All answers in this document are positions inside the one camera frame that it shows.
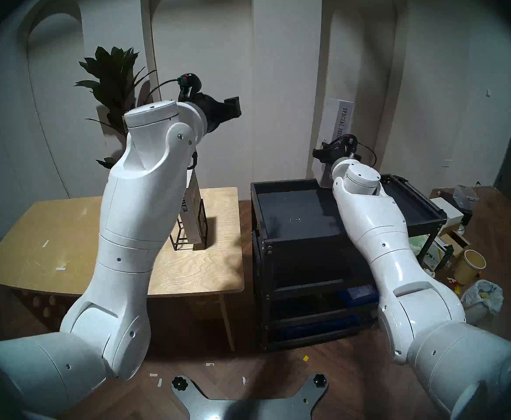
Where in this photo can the black metal utility cart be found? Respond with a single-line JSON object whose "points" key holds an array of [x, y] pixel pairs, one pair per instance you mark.
{"points": [[295, 213]]}

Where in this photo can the light wooden table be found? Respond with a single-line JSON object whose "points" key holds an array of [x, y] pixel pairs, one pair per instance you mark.
{"points": [[63, 231]]}

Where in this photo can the tall dark green plant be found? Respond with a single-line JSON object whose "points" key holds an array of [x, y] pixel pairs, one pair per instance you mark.
{"points": [[106, 73]]}

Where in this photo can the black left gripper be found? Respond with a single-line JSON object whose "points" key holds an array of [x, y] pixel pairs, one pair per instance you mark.
{"points": [[211, 113]]}

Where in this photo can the clear plastic storage box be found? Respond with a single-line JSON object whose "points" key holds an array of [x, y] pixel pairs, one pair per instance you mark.
{"points": [[465, 197]]}

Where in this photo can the white cardboard box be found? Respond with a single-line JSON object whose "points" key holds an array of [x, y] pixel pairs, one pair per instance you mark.
{"points": [[447, 210]]}

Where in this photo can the beige plastic bucket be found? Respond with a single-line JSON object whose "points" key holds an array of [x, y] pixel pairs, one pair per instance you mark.
{"points": [[468, 270]]}

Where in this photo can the green and white box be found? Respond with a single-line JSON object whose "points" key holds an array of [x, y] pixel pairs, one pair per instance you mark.
{"points": [[439, 255]]}

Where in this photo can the open brown cardboard box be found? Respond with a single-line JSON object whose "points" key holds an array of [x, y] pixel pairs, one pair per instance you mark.
{"points": [[454, 242]]}

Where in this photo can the white bin with bag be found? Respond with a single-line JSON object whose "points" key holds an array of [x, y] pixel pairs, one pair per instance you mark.
{"points": [[487, 292]]}

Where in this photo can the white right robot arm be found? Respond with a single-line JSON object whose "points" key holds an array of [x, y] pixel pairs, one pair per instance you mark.
{"points": [[387, 231]]}

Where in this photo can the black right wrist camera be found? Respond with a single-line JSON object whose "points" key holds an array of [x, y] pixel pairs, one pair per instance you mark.
{"points": [[352, 144]]}

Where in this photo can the white ianra book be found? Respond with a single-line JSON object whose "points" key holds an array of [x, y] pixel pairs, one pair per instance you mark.
{"points": [[194, 222]]}

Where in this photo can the white special issue book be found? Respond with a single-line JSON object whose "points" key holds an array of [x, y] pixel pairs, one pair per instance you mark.
{"points": [[338, 117]]}

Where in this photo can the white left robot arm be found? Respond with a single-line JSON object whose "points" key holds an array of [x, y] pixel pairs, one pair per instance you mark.
{"points": [[146, 196]]}

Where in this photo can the pale green printed sheet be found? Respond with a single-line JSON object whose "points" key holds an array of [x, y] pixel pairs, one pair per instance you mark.
{"points": [[418, 246]]}

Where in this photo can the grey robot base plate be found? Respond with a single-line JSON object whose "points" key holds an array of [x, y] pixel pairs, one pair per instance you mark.
{"points": [[246, 408]]}

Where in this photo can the blue flat box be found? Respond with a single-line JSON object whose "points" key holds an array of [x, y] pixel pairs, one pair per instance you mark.
{"points": [[360, 294]]}

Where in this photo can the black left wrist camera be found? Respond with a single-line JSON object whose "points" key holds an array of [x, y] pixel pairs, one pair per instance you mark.
{"points": [[190, 85]]}

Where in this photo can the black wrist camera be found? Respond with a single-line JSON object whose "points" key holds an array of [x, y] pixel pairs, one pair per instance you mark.
{"points": [[352, 144], [190, 85]]}

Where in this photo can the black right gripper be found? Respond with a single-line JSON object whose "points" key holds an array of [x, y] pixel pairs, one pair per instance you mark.
{"points": [[336, 150]]}

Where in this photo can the black star knob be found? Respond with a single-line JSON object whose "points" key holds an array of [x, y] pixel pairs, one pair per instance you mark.
{"points": [[179, 383], [320, 380]]}

